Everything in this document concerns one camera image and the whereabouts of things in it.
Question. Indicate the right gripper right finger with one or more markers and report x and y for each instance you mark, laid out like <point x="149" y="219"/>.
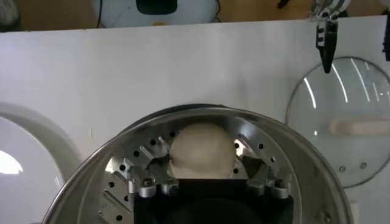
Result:
<point x="259" y="179"/>

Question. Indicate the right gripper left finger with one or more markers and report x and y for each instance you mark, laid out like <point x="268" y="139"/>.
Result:
<point x="164" y="185"/>

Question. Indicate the white round plate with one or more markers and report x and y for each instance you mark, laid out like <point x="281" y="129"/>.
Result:
<point x="45" y="134"/>

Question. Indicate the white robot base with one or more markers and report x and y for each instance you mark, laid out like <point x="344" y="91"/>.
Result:
<point x="122" y="13"/>

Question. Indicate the white steamed baozi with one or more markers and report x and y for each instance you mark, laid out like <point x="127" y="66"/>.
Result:
<point x="202" y="150"/>

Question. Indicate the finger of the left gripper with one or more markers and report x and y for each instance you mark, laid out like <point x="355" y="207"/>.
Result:
<point x="327" y="45"/>
<point x="387" y="39"/>

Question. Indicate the steel steamer pot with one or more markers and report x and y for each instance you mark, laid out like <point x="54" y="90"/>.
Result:
<point x="304" y="158"/>

